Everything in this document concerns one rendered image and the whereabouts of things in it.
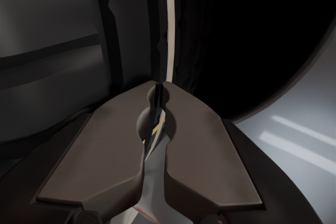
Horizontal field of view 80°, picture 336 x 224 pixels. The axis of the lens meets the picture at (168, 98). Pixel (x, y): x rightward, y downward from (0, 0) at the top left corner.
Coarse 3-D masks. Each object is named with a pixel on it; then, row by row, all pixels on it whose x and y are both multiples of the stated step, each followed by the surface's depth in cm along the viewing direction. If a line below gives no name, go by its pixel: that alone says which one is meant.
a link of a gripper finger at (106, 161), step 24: (120, 96) 10; (144, 96) 10; (96, 120) 8; (120, 120) 8; (144, 120) 9; (72, 144) 7; (96, 144) 7; (120, 144) 7; (72, 168) 6; (96, 168) 6; (120, 168) 6; (48, 192) 6; (72, 192) 6; (96, 192) 6; (120, 192) 6
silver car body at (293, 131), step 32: (320, 64) 33; (288, 96) 37; (320, 96) 35; (256, 128) 43; (288, 128) 40; (320, 128) 37; (160, 160) 64; (288, 160) 43; (320, 160) 40; (160, 192) 72; (320, 192) 43
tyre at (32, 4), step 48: (0, 0) 6; (48, 0) 7; (96, 0) 9; (144, 0) 11; (192, 0) 17; (0, 48) 6; (48, 48) 7; (96, 48) 9; (144, 48) 12; (192, 48) 20; (0, 96) 6; (48, 96) 7; (96, 96) 9; (0, 144) 7; (144, 144) 19
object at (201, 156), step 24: (168, 96) 10; (192, 96) 10; (168, 120) 10; (192, 120) 9; (216, 120) 9; (168, 144) 7; (192, 144) 7; (216, 144) 8; (168, 168) 6; (192, 168) 7; (216, 168) 7; (240, 168) 7; (168, 192) 7; (192, 192) 6; (216, 192) 6; (240, 192) 6; (192, 216) 6
